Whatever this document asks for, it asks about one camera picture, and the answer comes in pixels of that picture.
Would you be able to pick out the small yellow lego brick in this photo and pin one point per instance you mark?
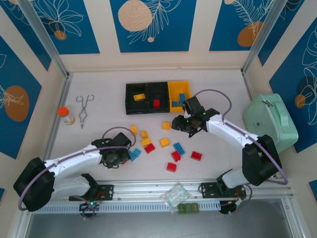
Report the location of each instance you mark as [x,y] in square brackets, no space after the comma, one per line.
[164,142]
[133,130]
[166,125]

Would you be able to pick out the small red lego brick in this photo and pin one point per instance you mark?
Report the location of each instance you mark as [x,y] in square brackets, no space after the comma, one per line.
[124,162]
[175,156]
[156,103]
[171,167]

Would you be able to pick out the small blue lego brick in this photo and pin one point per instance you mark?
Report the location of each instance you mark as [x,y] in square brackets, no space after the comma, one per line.
[176,103]
[137,151]

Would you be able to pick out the six-stud red lego brick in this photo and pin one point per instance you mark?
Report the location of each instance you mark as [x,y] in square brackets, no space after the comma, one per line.
[196,155]
[149,148]

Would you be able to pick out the sloped yellow lego brick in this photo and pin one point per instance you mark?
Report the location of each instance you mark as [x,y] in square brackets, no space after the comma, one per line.
[144,134]

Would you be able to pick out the six-stud yellow lego brick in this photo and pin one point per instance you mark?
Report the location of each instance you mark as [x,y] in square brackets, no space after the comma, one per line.
[145,142]

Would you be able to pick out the black-striped yellow lego brick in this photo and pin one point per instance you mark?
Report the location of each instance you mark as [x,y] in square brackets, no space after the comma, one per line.
[139,97]

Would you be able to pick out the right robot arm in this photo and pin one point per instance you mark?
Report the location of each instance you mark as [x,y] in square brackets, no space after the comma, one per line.
[232,130]

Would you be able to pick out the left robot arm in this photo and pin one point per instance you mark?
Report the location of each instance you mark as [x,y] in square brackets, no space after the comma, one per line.
[71,161]

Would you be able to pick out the yellow plastic bin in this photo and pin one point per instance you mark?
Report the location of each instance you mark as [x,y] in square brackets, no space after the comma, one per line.
[177,88]

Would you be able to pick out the black plastic bin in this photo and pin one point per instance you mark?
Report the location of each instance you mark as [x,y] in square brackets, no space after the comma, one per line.
[131,106]
[158,90]

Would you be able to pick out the metal tongs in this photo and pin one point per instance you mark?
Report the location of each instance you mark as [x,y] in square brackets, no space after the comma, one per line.
[83,109]

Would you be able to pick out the orange-capped small bottle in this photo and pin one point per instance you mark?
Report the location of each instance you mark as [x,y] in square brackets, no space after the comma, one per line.
[66,116]

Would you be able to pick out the clear plastic bag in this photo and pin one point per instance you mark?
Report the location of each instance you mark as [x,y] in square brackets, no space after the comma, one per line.
[176,196]

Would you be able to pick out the mint green zip case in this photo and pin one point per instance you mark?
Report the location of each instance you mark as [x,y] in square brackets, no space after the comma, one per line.
[270,124]

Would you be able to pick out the green numbered tile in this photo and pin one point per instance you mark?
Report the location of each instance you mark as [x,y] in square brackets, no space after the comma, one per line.
[195,207]
[182,208]
[188,207]

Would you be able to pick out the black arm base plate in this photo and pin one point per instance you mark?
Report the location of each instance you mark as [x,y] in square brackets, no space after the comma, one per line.
[106,192]
[208,189]

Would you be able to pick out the aluminium rail frame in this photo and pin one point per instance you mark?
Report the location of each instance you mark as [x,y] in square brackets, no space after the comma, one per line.
[148,189]

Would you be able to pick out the aluminium frame post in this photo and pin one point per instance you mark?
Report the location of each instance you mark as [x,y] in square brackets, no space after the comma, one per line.
[44,37]
[265,37]

